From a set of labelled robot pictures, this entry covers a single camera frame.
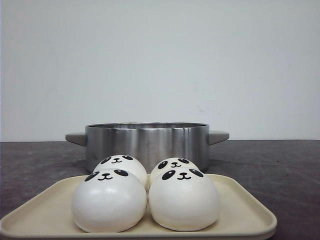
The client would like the panda bun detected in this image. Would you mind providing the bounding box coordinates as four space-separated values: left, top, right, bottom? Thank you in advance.
148 167 221 232
149 157 200 186
71 168 147 233
93 154 148 189

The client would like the stainless steel steamer pot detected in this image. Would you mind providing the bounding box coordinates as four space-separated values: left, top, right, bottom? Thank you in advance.
65 122 230 173

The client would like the beige rectangular plastic tray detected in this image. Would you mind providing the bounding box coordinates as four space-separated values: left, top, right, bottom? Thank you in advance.
0 174 277 240

